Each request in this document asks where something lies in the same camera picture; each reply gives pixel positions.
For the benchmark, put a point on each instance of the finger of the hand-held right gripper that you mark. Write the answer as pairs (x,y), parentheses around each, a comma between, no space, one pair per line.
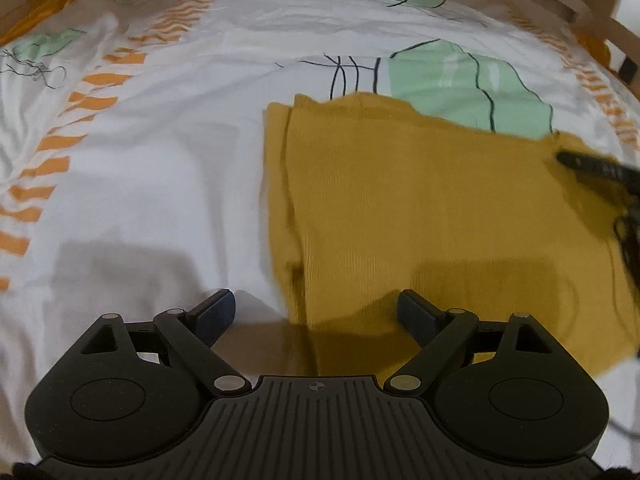
(595,167)

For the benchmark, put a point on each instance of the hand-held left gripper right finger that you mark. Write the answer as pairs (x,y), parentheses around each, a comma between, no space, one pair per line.
(417,316)

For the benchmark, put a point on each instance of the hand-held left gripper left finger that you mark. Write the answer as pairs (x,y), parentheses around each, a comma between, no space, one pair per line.
(215,311)

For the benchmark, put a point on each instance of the mustard yellow knit sweater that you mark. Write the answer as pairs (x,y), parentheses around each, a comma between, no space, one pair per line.
(425,200)

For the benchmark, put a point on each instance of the white leaf printed duvet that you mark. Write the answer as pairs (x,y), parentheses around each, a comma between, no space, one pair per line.
(175,160)

